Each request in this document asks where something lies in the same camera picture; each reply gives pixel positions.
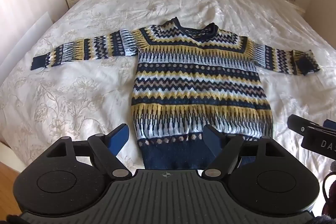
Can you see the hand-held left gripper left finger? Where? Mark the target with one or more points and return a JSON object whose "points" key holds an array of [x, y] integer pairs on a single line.
{"points": [[119, 138]]}

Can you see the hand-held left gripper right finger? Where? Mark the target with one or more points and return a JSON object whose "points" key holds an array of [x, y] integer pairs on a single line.
{"points": [[211, 138]]}

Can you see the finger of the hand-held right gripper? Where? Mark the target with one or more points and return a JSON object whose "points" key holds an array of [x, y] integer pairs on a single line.
{"points": [[298, 123], [330, 124]]}

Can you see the patterned knit sweater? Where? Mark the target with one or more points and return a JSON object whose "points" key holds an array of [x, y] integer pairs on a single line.
{"points": [[199, 82]]}

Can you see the bed with floral duvet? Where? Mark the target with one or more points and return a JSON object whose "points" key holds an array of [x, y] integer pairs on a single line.
{"points": [[86, 98]]}

